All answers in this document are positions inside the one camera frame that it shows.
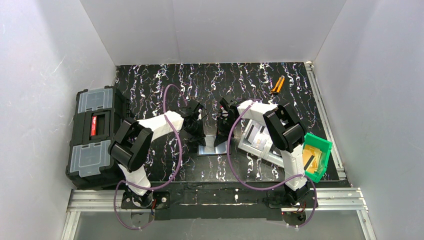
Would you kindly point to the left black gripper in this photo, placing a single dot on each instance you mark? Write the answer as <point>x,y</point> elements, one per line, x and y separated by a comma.
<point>195,131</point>

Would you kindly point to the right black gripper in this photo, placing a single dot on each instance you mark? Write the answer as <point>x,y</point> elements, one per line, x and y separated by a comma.
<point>222,130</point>

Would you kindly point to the grey bin left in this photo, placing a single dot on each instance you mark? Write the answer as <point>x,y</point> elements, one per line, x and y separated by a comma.
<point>246,146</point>

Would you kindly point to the green bin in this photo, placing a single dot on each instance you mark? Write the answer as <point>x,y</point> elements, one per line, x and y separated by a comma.
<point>325,146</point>

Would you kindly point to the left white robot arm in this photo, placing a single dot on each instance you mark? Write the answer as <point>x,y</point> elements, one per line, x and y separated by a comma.
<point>130,145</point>

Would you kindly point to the grey bin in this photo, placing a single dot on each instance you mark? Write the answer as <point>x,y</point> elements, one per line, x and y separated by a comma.
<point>246,146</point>
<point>273,155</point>

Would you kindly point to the grey bin middle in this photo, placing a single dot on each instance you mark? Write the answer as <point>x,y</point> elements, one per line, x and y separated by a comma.
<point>273,155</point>

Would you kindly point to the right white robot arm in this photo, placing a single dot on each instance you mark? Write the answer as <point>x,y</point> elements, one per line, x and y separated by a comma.
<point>285,129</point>

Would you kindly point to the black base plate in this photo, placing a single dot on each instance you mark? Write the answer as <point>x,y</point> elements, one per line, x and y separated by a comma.
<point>221,201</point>

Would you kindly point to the black tool box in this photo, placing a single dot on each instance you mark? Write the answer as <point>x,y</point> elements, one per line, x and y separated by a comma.
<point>98,115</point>

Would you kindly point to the gold cards in green bin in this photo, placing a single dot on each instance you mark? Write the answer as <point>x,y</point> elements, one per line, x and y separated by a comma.
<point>312,157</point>

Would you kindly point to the white cards in left bin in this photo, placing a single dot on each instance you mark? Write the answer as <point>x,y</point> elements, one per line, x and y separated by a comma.
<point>253,130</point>

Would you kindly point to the orange black utility knife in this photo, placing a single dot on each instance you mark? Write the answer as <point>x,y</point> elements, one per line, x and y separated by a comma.
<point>278,86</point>

